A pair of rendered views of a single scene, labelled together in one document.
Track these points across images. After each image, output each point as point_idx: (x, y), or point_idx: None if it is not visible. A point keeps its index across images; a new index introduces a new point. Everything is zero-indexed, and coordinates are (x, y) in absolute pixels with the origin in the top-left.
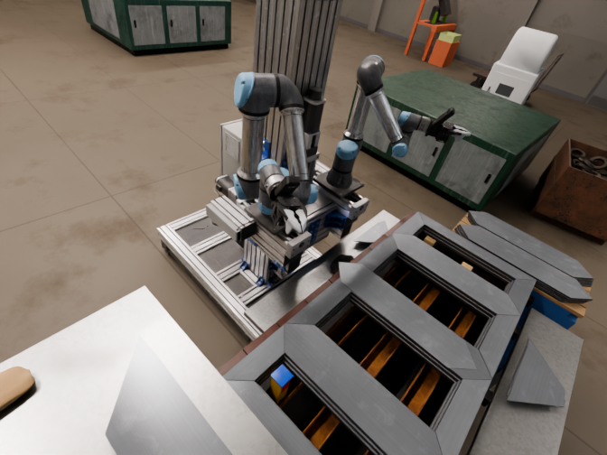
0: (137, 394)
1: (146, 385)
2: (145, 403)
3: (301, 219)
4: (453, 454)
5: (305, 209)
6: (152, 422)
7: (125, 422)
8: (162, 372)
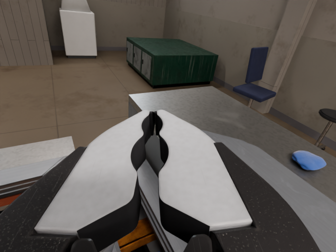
0: (332, 228)
1: (329, 235)
2: (317, 217)
3: (133, 132)
4: (46, 161)
5: (5, 223)
6: (301, 201)
7: (326, 207)
8: (321, 246)
